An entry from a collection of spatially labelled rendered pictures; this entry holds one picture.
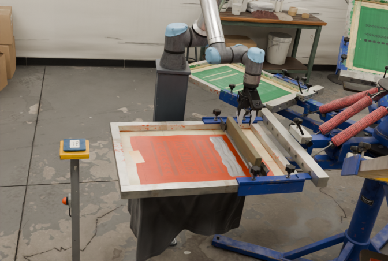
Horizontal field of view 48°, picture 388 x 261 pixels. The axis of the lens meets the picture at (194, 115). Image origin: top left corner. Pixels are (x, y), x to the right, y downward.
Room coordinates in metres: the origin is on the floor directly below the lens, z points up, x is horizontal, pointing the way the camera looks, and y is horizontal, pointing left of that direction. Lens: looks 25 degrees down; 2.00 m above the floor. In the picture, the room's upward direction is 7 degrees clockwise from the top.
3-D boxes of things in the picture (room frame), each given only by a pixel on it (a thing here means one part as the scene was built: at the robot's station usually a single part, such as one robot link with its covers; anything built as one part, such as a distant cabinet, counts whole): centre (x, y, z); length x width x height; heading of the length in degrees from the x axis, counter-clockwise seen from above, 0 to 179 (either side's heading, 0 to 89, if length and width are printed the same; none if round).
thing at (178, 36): (2.29, 0.14, 1.37); 0.13 x 0.12 x 0.14; 118
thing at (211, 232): (1.54, -0.06, 0.74); 0.46 x 0.04 x 0.42; 107
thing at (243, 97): (1.85, -0.24, 1.26); 0.09 x 0.08 x 0.12; 17
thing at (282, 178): (1.56, -0.36, 0.98); 0.30 x 0.05 x 0.07; 107
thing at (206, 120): (2.09, -0.19, 0.98); 0.30 x 0.05 x 0.07; 107
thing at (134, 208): (1.67, 0.23, 0.74); 0.45 x 0.03 x 0.43; 17
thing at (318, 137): (1.92, -0.58, 1.02); 0.17 x 0.06 x 0.05; 107
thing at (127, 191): (1.76, -0.05, 0.97); 0.79 x 0.58 x 0.04; 107
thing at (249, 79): (1.84, -0.24, 1.34); 0.08 x 0.08 x 0.05
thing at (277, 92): (2.69, -0.39, 1.05); 1.08 x 0.61 x 0.23; 47
